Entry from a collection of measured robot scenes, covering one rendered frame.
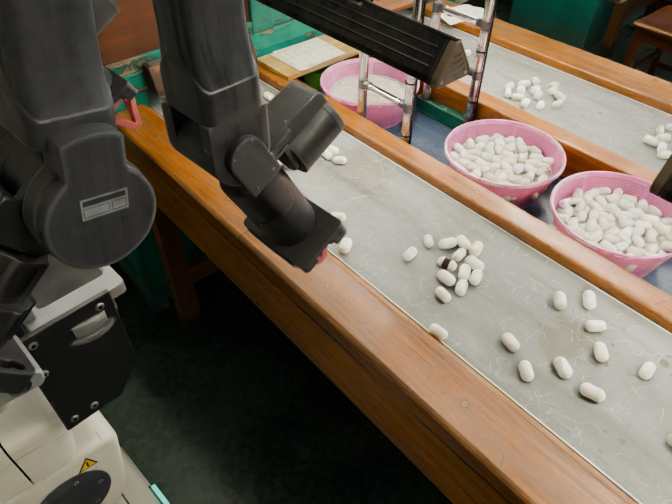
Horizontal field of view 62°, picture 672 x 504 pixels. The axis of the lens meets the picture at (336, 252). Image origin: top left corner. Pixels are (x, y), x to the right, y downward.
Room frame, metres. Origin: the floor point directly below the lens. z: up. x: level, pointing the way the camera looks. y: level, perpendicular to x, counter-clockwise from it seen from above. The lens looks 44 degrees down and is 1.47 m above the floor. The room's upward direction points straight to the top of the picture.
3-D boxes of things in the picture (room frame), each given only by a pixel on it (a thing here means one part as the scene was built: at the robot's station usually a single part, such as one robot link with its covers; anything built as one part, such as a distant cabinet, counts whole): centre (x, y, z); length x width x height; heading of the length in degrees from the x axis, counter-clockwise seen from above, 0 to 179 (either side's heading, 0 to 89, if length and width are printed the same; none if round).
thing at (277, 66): (1.56, 0.05, 0.77); 0.33 x 0.15 x 0.01; 131
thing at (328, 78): (1.39, -0.09, 0.72); 0.27 x 0.27 x 0.10
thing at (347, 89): (1.39, -0.09, 0.71); 0.22 x 0.22 x 0.06
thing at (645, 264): (0.85, -0.56, 0.72); 0.27 x 0.27 x 0.10
